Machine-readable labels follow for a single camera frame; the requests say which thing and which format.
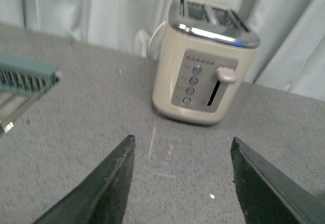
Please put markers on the teal dish rack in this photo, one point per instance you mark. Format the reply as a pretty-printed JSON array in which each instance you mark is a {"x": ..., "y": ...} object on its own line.
[{"x": 23, "y": 82}]

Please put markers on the cream toaster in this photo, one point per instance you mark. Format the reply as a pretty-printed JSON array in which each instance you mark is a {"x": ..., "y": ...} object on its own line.
[{"x": 205, "y": 54}]

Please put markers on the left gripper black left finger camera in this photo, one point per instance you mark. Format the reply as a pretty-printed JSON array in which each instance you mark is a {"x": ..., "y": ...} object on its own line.
[{"x": 102, "y": 196}]

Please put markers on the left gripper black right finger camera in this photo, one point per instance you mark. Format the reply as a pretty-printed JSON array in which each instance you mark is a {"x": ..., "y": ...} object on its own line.
[{"x": 267, "y": 195}]

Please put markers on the white curtain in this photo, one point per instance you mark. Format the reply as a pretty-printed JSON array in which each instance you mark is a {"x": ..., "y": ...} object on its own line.
[{"x": 290, "y": 58}]

